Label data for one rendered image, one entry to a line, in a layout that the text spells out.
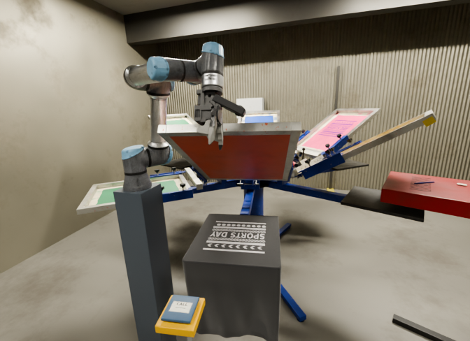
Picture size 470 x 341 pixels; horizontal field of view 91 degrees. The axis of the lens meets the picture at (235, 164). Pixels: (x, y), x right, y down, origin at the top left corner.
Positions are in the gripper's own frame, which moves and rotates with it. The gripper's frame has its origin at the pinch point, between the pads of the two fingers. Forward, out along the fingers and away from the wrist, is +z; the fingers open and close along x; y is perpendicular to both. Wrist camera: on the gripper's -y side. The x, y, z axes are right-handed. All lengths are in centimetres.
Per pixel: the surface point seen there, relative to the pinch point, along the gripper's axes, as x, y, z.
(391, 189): -78, -90, 16
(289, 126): -14.4, -24.9, -9.8
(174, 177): -142, 76, 11
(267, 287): -30, -17, 58
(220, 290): -31, 5, 62
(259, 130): -14.2, -13.2, -8.6
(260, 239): -47, -13, 42
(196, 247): -37, 19, 45
